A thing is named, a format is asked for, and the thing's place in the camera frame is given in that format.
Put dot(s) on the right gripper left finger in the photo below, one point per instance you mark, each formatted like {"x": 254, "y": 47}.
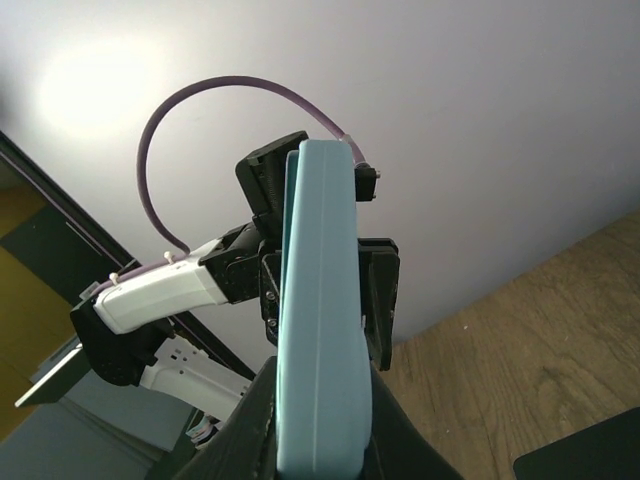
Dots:
{"x": 245, "y": 448}

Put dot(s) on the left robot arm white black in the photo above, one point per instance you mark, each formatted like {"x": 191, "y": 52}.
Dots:
{"x": 121, "y": 333}

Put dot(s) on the black enclosure frame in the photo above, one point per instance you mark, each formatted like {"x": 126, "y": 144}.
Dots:
{"x": 97, "y": 237}

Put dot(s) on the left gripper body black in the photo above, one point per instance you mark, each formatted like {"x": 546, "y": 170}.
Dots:
{"x": 379, "y": 267}

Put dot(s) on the dark green phone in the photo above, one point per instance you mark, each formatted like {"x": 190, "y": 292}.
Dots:
{"x": 606, "y": 450}

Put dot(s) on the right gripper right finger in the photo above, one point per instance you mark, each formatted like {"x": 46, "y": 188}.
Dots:
{"x": 397, "y": 450}

